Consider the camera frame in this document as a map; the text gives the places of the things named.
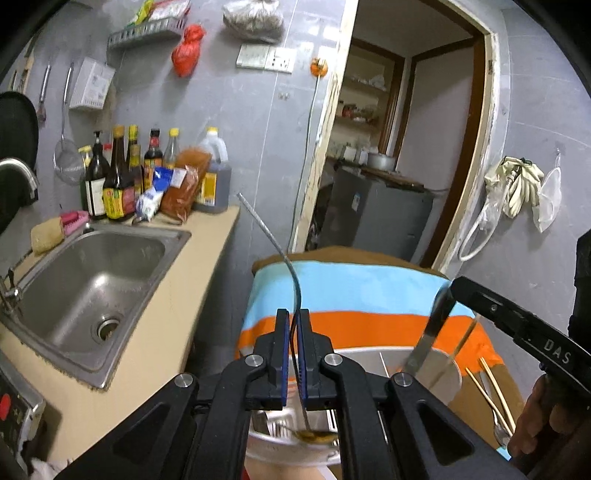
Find long metal spoon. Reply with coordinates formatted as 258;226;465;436
480;374;513;448

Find pink brush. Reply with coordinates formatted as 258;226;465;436
59;209;91;227

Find yellow sponge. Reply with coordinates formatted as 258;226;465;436
30;216;65;255

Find snack packets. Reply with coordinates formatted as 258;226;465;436
126;0;193;27

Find grey cabinet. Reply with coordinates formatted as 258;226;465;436
318;165;435;262

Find white rag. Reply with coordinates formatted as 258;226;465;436
30;457;71;480

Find slim dark sauce bottle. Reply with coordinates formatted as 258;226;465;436
125;123;145;200

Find striped blanket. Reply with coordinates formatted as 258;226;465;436
235;246;527;462

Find stainless steel sink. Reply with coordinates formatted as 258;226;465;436
0;220;193;391

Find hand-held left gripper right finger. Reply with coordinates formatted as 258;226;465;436
295;309;527;480

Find white mesh bag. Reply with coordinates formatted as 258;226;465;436
531;154;563;233

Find wooden chopstick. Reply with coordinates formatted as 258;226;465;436
465;367;509;438
479;357;517;431

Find wooden shelf unit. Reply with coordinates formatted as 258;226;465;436
332;39;407;160

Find large oil jug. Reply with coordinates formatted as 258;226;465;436
192;126;233;214

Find white plastic utensil holder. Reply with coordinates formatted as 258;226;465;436
245;347;463;468

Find black frying pan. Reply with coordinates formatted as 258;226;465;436
0;91;40;232

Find person's right hand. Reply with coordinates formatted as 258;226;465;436
507;375;591;459

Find wooden door frame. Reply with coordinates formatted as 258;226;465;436
288;0;502;278

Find gold bowl spoon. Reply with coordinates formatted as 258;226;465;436
236;192;341;445

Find red plastic bag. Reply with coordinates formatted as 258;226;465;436
171;24;206;79

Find wall socket panel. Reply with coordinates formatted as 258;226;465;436
236;42;297;74

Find dark bottle red label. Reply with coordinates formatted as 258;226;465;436
143;128;163;191

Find metal faucet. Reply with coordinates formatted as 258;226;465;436
0;157;40;319

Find hanging mesh strainer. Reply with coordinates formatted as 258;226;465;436
52;62;87;186

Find orange spice packet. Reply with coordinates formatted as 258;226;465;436
159;146;212;225

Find metal knife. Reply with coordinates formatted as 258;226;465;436
401;287;458;376

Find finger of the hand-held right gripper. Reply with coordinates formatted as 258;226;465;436
450;276;591;384

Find wooden knife holder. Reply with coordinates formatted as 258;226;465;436
9;39;38;93

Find clear bottle yellow cap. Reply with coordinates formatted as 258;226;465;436
162;127;181;169

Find clear plastic bag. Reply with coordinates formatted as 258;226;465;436
477;184;505;232

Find white wall box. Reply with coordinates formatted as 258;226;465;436
69;56;116;111

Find soy sauce bottle yellow label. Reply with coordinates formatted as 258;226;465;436
102;125;136;220

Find white hose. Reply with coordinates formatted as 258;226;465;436
457;202;498;262

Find metal pot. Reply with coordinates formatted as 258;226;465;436
366;151;397;171

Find hanging metal peeler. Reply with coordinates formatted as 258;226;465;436
35;64;52;123

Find pale chopstick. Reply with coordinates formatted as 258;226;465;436
426;318;478;391

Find blue white packet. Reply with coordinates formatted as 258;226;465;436
136;165;186;222

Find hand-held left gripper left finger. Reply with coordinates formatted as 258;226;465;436
55;308;291;480

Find grey metal wall shelf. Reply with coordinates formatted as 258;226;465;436
106;16;184;52

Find bag of dried goods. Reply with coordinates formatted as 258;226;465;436
222;0;285;45

